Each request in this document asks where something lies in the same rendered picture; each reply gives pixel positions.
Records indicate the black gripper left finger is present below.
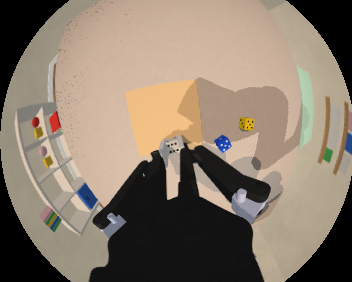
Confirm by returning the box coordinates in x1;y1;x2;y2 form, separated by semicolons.
92;139;169;245

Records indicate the yellow die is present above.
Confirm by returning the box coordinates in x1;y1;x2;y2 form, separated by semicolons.
239;117;254;130

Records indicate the blue die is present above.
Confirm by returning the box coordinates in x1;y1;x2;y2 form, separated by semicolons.
214;135;232;153

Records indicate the white die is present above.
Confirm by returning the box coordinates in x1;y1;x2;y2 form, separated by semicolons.
165;136;180;155

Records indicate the light orange mat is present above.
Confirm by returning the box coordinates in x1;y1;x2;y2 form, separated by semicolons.
125;80;203;157

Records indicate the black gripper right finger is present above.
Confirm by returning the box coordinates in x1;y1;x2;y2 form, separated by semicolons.
175;134;271;242

